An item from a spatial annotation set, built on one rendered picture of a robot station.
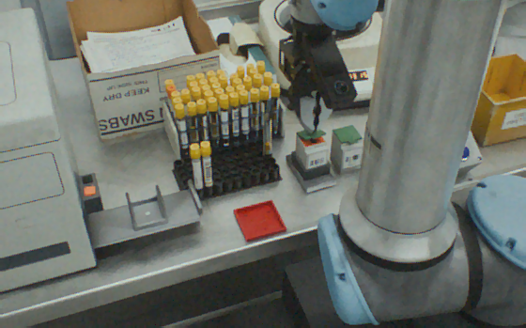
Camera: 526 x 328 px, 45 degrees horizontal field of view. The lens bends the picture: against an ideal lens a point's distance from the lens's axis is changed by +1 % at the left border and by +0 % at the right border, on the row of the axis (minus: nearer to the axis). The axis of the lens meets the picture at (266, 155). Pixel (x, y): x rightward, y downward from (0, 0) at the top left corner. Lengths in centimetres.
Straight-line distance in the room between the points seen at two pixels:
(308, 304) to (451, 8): 49
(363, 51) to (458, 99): 76
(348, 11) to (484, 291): 35
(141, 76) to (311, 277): 49
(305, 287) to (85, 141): 55
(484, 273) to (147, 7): 95
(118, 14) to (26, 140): 63
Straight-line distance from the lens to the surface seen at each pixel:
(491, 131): 121
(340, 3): 76
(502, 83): 135
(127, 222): 100
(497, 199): 69
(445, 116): 51
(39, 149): 83
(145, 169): 114
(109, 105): 117
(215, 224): 103
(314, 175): 108
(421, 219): 58
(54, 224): 92
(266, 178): 108
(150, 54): 131
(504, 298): 70
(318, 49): 93
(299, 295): 85
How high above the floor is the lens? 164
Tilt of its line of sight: 42 degrees down
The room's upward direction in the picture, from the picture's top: straight up
